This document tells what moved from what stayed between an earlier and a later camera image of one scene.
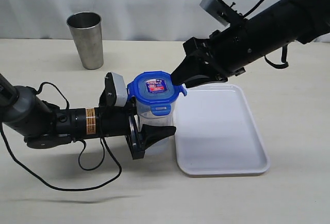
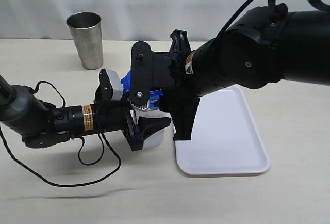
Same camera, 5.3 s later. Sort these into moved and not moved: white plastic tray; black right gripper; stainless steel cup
Moved: black right gripper
Not moved: stainless steel cup; white plastic tray
